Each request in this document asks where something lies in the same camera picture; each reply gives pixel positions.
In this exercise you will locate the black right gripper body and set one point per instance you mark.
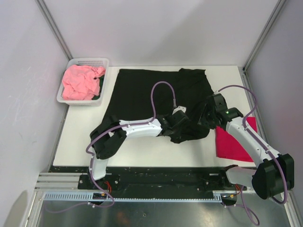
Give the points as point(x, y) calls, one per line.
point(207, 118)

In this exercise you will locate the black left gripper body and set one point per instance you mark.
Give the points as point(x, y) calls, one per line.
point(176, 132)

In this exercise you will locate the black t-shirt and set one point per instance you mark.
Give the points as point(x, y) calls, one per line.
point(136, 90)

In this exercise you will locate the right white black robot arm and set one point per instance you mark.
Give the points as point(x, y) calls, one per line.
point(274, 172)

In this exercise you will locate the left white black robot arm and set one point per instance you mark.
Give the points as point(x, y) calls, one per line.
point(109, 136)

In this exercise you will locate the folded magenta t-shirt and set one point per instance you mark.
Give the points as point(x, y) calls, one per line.
point(229, 148)

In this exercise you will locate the dark green garment in basket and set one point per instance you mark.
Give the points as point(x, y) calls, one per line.
point(101, 82)

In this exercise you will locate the crumpled pink t-shirt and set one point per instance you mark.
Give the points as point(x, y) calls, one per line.
point(81, 82)

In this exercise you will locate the aluminium extrusion rails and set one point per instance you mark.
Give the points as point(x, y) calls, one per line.
point(58, 181)

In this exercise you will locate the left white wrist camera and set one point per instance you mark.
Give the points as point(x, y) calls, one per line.
point(179, 108)

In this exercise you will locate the right aluminium frame post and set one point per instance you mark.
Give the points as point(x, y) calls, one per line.
point(265, 32)

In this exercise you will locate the aluminium frame post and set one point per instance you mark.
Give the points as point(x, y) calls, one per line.
point(54, 28)
point(265, 32)

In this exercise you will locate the white slotted cable duct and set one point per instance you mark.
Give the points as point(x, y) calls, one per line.
point(97, 197)

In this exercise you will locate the left aluminium frame post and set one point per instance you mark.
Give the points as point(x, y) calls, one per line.
point(54, 28)

